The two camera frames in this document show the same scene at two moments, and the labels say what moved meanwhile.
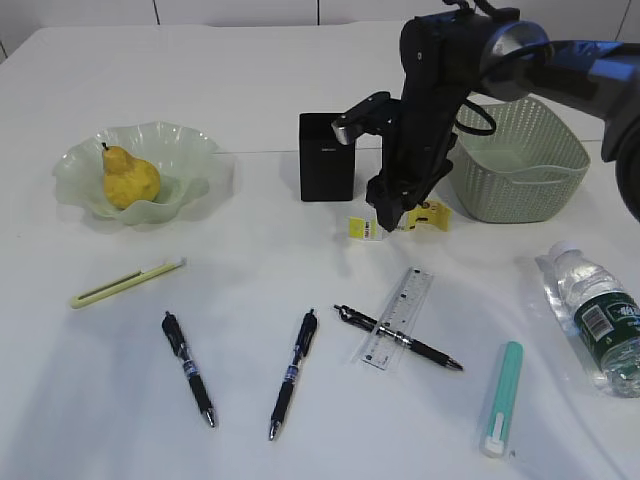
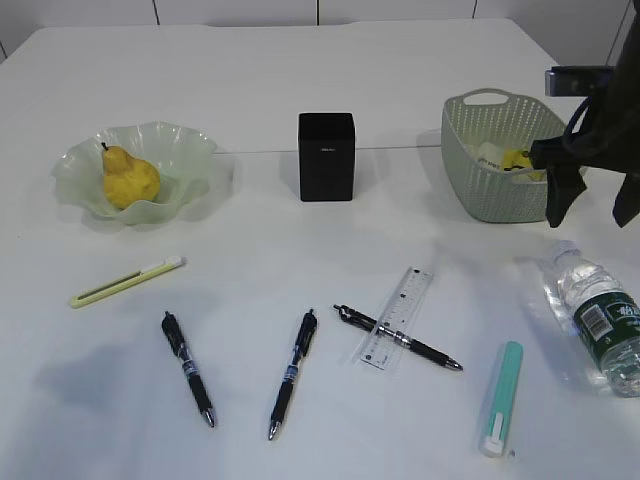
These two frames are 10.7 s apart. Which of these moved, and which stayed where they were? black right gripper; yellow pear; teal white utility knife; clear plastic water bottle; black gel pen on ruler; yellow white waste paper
Moved: yellow white waste paper; black right gripper
Stayed: teal white utility knife; black gel pen on ruler; clear plastic water bottle; yellow pear
